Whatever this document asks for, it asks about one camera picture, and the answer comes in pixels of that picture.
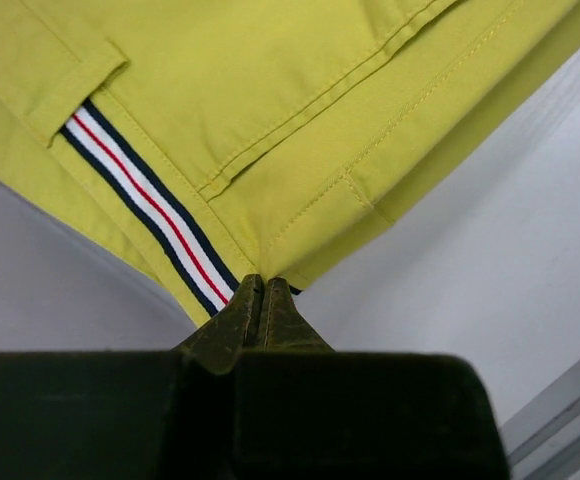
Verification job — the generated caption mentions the aluminium rail frame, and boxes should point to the aluminium rail frame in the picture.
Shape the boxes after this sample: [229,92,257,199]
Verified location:
[501,360,580,479]

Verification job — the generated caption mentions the yellow-green trousers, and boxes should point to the yellow-green trousers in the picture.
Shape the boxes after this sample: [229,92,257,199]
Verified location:
[0,0,580,325]

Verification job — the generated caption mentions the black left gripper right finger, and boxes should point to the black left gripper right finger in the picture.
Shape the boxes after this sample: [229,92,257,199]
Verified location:
[231,278,511,479]

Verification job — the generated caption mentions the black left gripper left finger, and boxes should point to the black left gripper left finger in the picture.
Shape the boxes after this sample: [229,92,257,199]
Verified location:
[0,275,263,479]

